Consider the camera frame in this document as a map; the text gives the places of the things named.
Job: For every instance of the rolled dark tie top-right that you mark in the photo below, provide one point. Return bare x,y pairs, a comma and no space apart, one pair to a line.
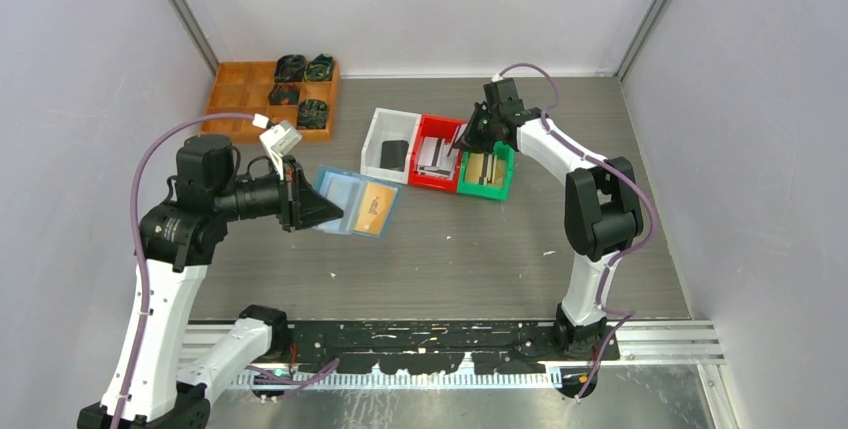
320,69

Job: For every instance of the black card stack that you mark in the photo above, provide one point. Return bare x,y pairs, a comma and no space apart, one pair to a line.
393,155

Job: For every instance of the aluminium frame rail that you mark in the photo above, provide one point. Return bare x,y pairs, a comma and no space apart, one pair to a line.
637,343

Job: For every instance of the blue leather card holder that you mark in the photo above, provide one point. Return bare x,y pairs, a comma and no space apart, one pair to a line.
345,189

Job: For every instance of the white cards pile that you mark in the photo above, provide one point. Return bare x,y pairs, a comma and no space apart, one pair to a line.
437,158

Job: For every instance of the rolled dark tie top-left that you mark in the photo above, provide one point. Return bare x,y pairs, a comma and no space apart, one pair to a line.
290,68

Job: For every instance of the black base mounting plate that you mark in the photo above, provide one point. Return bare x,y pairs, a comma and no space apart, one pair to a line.
425,347

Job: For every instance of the red plastic bin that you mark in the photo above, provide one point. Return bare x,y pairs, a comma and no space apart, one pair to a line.
441,128

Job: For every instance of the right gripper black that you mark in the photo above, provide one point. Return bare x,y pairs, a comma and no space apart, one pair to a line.
469,140

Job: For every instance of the gold cards pile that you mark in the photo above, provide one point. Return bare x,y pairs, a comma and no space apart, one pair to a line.
486,170

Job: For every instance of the gold card in holder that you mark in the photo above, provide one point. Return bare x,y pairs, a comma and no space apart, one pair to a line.
374,208

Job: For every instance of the rolled dark tie bottom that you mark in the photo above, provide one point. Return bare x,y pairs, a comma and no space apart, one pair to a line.
312,114

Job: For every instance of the rolled dark tie middle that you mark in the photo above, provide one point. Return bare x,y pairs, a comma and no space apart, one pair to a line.
284,94

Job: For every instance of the green plastic bin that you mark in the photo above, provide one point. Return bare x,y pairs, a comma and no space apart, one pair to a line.
502,151

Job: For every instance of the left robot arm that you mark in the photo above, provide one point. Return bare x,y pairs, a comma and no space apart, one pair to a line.
178,237

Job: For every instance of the white plastic bin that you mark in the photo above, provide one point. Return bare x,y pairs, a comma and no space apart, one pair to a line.
387,124

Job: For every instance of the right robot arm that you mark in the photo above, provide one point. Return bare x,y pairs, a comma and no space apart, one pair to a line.
602,204

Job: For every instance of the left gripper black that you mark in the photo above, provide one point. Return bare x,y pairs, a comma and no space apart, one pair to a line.
300,204

